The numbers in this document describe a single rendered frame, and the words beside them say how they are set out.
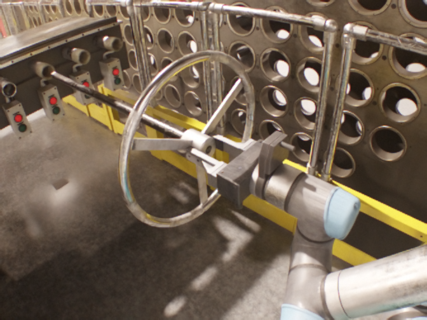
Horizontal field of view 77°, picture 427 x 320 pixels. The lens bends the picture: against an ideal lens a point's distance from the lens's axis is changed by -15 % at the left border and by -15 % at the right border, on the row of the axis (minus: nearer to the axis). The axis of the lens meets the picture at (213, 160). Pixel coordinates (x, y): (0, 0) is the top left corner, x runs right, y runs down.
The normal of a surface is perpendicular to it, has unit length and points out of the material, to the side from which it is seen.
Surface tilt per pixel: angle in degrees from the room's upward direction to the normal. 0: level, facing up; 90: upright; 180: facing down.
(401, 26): 90
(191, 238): 0
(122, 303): 0
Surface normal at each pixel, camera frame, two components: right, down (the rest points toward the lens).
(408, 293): -0.55, 0.23
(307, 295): -0.72, -0.47
